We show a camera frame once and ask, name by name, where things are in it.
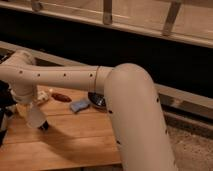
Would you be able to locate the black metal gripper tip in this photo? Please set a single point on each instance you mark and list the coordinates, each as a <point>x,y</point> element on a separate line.
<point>44,126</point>

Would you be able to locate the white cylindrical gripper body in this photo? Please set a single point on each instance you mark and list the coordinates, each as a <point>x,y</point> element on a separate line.
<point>35,117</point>

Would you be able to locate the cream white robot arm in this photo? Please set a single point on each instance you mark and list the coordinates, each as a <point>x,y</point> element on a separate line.
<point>132,103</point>

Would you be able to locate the blue eraser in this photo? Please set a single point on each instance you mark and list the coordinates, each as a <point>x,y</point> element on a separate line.
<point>79,105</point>

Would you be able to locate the dark round ceramic cup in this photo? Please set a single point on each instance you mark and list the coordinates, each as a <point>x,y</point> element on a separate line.
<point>97,100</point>

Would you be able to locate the small white crumpled object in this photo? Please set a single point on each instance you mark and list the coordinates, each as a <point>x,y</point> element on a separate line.
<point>42,97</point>

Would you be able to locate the dark red oblong object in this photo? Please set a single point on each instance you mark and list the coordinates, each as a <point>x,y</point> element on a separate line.
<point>61,97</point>

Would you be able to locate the black equipment at left edge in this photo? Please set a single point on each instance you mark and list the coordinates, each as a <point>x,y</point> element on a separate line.
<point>6,101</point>

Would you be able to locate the wooden railing with brackets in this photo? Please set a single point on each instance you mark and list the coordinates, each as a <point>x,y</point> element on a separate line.
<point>187,21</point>

